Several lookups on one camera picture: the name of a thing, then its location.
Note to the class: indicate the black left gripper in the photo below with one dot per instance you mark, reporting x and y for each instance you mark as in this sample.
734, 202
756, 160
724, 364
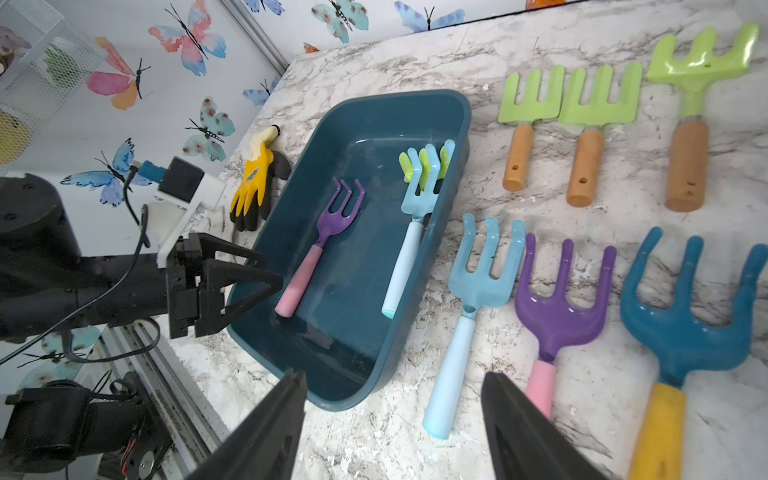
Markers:
227, 290

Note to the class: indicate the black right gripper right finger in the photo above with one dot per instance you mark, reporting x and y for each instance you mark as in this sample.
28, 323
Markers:
523, 443

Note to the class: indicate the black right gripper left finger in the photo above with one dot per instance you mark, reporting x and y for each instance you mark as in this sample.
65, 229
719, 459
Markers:
265, 444

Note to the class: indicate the purple fork pink handle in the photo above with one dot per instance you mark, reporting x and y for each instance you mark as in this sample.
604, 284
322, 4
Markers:
554, 322

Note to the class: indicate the purple rake pink handle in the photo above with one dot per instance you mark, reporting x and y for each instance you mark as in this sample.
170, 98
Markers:
329, 223

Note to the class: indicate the blue rake white handle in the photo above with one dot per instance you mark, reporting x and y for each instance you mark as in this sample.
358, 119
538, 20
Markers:
475, 289

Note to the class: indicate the blue tool yellow handle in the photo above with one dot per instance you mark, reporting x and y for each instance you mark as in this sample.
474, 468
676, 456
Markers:
682, 343

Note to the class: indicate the blue fork white handle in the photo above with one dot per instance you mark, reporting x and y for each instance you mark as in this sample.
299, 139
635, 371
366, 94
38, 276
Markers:
418, 204

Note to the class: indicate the green rake wooden handle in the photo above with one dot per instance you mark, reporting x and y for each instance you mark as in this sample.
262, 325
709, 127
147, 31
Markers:
689, 150
524, 115
445, 154

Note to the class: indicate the green fork wooden handle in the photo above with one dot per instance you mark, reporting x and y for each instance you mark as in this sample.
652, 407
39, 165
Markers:
594, 116

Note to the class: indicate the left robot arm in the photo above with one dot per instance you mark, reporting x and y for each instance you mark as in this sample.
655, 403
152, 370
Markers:
48, 287

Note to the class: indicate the dark teal storage box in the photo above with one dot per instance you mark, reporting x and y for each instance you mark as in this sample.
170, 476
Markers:
338, 336

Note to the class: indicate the yellow black garden glove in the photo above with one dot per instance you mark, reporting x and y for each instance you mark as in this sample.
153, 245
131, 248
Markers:
252, 200

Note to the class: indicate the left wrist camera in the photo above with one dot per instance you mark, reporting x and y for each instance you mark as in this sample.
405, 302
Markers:
182, 188

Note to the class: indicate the white wire wall basket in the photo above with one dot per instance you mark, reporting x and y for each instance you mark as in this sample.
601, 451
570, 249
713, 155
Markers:
44, 62

